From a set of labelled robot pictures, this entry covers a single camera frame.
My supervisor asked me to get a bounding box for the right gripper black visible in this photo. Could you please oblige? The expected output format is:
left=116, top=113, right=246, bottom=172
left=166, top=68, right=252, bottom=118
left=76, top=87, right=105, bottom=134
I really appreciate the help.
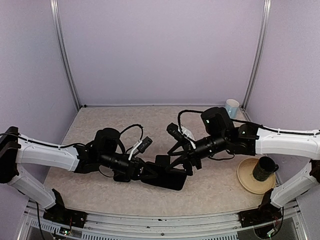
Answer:
left=165, top=131, right=228, bottom=176

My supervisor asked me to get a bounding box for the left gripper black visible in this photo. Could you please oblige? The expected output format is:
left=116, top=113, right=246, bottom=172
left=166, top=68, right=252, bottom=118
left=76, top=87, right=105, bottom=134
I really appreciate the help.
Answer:
left=99, top=151, right=158, bottom=181

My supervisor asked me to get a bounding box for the white-edged phone screen up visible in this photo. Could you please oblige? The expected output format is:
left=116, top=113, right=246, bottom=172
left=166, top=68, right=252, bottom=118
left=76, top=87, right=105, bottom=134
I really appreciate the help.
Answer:
left=154, top=154, right=171, bottom=167

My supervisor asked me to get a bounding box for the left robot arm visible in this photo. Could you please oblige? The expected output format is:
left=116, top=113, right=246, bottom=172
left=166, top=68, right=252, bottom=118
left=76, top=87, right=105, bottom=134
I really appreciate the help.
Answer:
left=0, top=126, right=158, bottom=223

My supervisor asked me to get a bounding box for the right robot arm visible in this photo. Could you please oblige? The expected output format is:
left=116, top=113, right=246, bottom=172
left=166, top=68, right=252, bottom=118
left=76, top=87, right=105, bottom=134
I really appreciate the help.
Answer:
left=165, top=107, right=320, bottom=222

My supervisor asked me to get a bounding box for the beige plate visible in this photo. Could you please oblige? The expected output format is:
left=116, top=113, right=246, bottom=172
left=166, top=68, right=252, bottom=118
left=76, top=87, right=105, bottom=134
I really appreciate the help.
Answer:
left=237, top=157, right=276, bottom=195

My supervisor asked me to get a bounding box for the light blue mug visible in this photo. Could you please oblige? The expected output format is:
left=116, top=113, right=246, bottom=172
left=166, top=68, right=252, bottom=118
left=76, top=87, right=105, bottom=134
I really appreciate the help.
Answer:
left=224, top=99, right=240, bottom=119

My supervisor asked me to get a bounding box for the dark green mug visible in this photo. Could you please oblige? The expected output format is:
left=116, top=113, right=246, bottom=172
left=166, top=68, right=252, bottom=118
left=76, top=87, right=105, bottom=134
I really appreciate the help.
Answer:
left=252, top=156, right=279, bottom=182

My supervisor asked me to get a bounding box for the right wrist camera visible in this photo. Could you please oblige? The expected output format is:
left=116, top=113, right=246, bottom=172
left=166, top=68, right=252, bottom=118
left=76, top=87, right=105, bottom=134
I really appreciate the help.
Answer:
left=166, top=122, right=196, bottom=149

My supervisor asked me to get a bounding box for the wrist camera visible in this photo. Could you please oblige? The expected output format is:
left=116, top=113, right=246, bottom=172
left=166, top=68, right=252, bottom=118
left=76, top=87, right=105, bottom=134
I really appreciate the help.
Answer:
left=166, top=122, right=196, bottom=149
left=128, top=136, right=153, bottom=161

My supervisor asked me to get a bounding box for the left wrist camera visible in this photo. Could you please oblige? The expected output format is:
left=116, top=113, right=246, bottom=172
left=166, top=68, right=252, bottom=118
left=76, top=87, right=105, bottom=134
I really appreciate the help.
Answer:
left=128, top=136, right=153, bottom=161

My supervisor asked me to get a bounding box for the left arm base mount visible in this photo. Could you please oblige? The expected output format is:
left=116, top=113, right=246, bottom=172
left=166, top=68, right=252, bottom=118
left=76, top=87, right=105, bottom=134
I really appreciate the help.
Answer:
left=43, top=188, right=88, bottom=229

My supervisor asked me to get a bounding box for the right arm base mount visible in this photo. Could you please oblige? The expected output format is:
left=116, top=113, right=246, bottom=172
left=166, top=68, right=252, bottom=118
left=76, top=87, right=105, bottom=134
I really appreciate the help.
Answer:
left=238, top=188, right=284, bottom=228

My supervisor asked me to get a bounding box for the right aluminium frame post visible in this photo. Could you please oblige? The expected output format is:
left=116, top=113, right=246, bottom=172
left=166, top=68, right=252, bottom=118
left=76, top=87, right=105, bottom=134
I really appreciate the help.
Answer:
left=242, top=0, right=272, bottom=111

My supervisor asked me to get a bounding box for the aluminium frame post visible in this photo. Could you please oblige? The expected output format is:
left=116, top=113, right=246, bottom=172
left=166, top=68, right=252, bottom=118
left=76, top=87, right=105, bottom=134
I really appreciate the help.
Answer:
left=242, top=0, right=272, bottom=111
left=49, top=0, right=82, bottom=111

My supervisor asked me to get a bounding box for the left aluminium frame post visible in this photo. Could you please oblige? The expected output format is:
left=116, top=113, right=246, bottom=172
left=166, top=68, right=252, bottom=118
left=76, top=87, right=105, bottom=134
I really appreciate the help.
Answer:
left=49, top=0, right=82, bottom=111

